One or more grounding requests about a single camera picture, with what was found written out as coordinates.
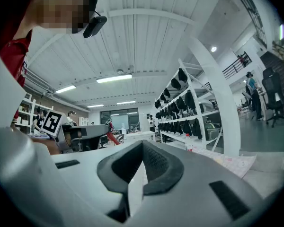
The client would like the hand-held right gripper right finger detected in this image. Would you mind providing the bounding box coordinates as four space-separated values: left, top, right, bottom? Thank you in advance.
142 140 265 227

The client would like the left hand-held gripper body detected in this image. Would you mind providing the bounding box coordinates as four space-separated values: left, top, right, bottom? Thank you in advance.
41 110 73 154

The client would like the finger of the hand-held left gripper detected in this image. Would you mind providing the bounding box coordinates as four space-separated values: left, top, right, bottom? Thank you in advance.
71 124 110 153

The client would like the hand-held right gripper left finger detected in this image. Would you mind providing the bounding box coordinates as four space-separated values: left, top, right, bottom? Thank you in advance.
51 140 143 227

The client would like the person's left forearm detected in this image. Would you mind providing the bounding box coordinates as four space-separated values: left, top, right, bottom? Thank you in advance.
10 123 62 156

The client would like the person's left hand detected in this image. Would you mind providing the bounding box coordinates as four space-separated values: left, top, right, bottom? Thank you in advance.
64 129 83 144

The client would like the small white shelving unit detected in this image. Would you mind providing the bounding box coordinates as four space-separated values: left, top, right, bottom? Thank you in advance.
15 92 54 134

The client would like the dark framed glass window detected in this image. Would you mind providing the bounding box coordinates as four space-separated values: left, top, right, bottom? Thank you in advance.
100 107 140 132

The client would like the white table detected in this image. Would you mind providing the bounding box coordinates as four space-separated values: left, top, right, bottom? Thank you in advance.
126 131 156 143

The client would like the clear water bottle red label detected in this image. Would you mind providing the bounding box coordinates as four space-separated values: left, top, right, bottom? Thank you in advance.
185 133 194 151

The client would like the white metal shelf rack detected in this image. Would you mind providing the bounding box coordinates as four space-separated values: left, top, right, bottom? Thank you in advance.
153 58 224 151

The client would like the dark green equipment case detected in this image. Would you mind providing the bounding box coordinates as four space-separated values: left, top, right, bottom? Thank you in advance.
203 121 222 140

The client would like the person's red shirt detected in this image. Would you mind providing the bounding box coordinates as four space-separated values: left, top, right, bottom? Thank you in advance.
0 29 33 127

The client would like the grey rounded device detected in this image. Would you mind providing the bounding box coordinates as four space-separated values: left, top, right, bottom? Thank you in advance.
198 99 215 114

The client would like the white square pillar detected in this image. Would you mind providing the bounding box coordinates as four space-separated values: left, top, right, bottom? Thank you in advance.
188 35 241 157

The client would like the row of black bags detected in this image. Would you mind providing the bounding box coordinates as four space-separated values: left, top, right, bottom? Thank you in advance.
154 68 203 140

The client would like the person's head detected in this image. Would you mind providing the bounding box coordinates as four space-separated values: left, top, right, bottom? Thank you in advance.
21 0 90 35

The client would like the black office chair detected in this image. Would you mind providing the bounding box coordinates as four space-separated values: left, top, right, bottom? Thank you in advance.
261 67 284 127

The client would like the black balcony railing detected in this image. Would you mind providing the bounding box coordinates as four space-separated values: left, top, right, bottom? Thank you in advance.
222 52 253 80

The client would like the black metal truss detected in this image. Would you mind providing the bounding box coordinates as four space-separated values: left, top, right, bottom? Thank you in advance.
228 0 268 48

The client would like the black head-worn camera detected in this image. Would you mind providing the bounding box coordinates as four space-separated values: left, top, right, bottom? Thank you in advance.
63 0 108 39

